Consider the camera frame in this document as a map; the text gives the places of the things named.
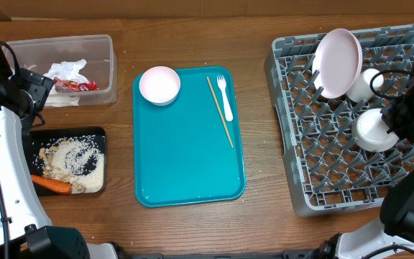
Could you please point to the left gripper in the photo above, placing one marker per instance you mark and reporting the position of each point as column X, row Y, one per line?
column 37, row 85

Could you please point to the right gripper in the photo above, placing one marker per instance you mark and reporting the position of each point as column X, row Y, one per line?
column 390, row 116

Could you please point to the red snack wrapper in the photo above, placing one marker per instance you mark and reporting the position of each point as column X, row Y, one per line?
column 65, row 86

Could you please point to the white bowl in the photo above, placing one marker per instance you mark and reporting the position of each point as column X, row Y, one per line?
column 371, row 132

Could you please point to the white napkin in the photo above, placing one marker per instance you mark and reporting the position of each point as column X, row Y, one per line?
column 67, row 72

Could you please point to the white plastic cup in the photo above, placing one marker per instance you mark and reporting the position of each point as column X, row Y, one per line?
column 360, row 90

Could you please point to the white round plate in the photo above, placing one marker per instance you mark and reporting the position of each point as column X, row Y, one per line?
column 337, row 63

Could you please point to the orange carrot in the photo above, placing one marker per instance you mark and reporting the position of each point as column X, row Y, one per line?
column 58, row 187

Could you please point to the pink bowl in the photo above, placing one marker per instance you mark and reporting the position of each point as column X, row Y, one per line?
column 160, row 85

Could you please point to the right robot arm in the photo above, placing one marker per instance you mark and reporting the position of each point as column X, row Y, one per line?
column 392, row 232

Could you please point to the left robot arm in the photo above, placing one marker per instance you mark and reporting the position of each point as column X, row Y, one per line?
column 26, row 231

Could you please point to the grey dishwasher rack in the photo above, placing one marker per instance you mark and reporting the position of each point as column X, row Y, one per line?
column 326, row 170

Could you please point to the clear plastic bin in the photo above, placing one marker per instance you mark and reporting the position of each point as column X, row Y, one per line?
column 91, row 56

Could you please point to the black plastic tray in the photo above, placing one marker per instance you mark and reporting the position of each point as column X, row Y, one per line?
column 99, row 131

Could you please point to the rice and peanuts pile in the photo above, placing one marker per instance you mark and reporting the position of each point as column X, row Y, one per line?
column 77, row 161

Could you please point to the teal serving tray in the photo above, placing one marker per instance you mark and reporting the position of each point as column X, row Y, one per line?
column 181, row 152

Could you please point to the wooden skewer stick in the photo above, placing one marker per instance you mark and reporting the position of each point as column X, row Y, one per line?
column 220, row 112

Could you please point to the white plastic fork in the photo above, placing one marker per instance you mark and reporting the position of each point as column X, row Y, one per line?
column 221, row 82

